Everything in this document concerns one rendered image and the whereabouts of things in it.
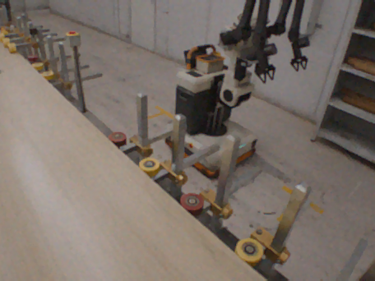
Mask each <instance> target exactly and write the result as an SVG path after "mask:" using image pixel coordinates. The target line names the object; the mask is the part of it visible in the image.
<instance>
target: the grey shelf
mask: <svg viewBox="0 0 375 281"><path fill-rule="evenodd" d="M374 3H375V0H358V1H357V5H356V7H355V10H354V14H353V18H352V20H351V24H350V28H349V31H348V34H347V37H346V39H345V43H344V47H343V49H342V50H341V52H342V53H341V55H340V59H339V62H338V65H337V67H336V72H335V74H334V76H333V80H332V82H331V86H330V89H329V90H328V95H327V97H326V99H325V103H324V105H323V107H322V112H321V115H320V117H319V119H318V123H317V126H316V127H315V130H314V134H315V135H314V134H313V137H312V139H311V141H312V142H314V141H315V137H316V135H319V136H323V137H324V138H326V139H328V140H329V141H332V142H334V143H336V144H337V145H340V146H342V147H343V148H345V149H347V150H349V151H352V152H354V153H355V154H357V155H359V156H360V157H364V158H365V159H367V160H368V161H371V162H374V163H375V114H373V113H370V112H368V111H365V110H364V109H361V108H359V107H356V106H354V105H352V104H348V103H346V102H342V99H343V98H344V94H342V93H341V92H340V91H341V89H343V87H344V88H345V85H346V89H348V90H352V91H353V92H356V93H359V94H363V95H366V96H368V97H369V98H372V99H375V76H373V75H371V74H368V73H365V72H363V71H359V70H356V69H354V66H353V65H350V64H348V63H347V58H348V57H349V56H351V57H352V56H353V55H356V56H357V54H358V56H359V57H366V58H370V59H373V60H375V30H374V29H371V28H370V27H371V24H372V22H374V21H375V5H374ZM371 12H372V14H371ZM370 16H371V17H370ZM369 17H370V18H369ZM369 19H370V20H369ZM367 25H368V26H367ZM363 36H364V37H363ZM361 41H362V43H361ZM360 44H361V46H360ZM359 46H360V47H359ZM347 82H348V83H347ZM336 110H337V111H336ZM334 117H335V118H334ZM333 119H334V120H333Z"/></svg>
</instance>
